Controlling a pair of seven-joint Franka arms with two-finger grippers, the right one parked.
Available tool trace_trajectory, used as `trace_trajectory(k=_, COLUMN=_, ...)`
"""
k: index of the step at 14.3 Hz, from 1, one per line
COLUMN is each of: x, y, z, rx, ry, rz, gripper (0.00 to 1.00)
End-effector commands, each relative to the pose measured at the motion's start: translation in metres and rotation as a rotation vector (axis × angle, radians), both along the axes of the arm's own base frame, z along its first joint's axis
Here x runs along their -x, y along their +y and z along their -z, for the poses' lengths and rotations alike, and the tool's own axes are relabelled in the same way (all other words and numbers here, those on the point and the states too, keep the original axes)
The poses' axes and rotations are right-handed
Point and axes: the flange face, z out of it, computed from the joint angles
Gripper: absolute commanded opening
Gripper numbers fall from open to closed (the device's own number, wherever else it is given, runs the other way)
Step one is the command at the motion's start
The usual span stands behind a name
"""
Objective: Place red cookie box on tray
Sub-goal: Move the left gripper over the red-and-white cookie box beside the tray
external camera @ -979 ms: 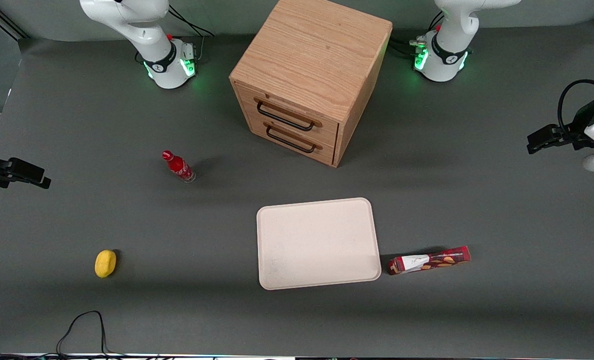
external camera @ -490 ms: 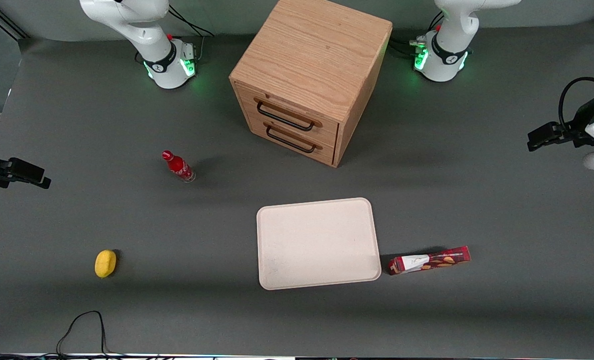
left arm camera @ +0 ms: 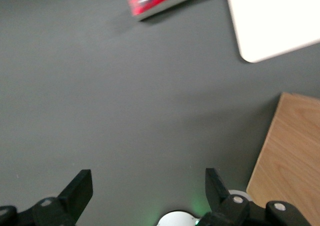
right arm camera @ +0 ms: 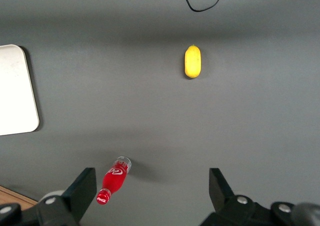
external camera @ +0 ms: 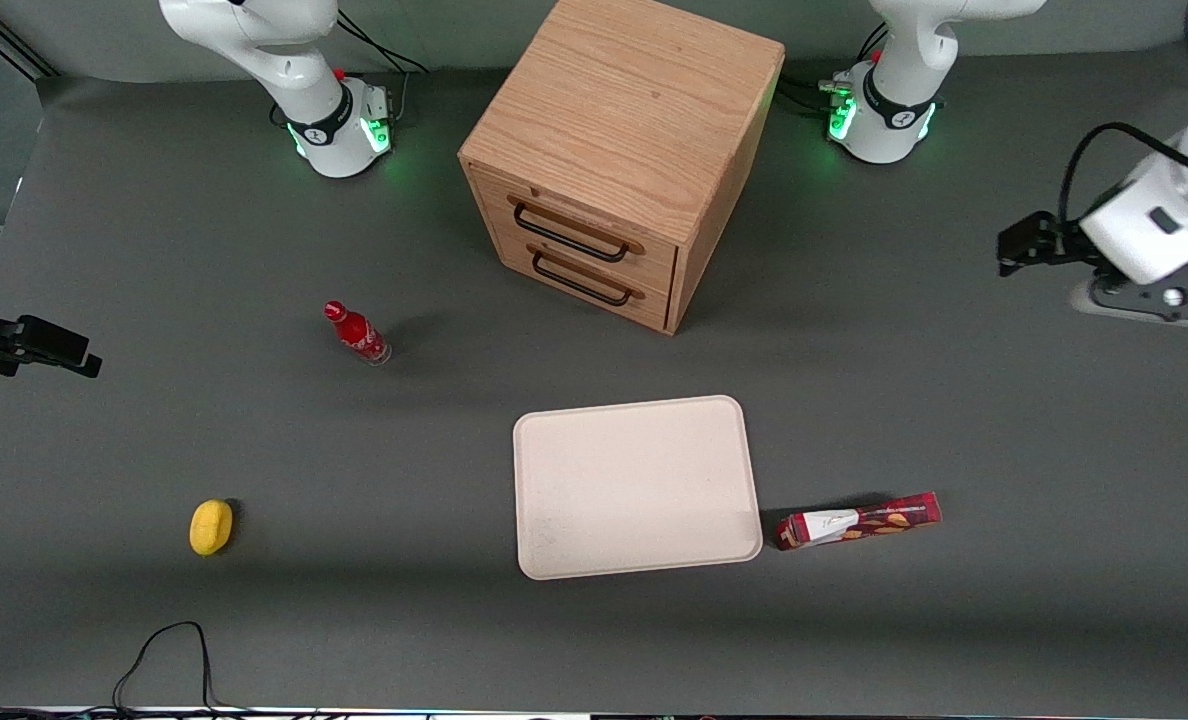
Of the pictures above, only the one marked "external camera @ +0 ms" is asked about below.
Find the red cookie box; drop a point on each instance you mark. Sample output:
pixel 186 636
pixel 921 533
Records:
pixel 859 521

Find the wooden drawer front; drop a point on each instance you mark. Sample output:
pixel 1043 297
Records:
pixel 514 255
pixel 644 255

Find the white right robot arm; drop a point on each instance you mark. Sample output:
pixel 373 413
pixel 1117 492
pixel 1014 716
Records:
pixel 294 60

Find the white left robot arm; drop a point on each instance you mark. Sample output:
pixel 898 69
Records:
pixel 894 120

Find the yellow lemon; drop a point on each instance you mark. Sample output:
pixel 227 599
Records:
pixel 211 527

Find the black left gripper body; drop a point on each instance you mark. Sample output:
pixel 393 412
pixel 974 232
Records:
pixel 1052 243

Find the black table edge rail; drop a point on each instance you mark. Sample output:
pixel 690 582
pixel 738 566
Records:
pixel 19 50

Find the wooden drawer cabinet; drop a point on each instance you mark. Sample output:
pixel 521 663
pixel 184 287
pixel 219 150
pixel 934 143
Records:
pixel 624 110

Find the beige plastic tray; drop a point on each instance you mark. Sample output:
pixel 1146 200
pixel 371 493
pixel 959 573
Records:
pixel 634 487

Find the red cola bottle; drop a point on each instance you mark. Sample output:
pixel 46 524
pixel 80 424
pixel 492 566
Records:
pixel 357 333

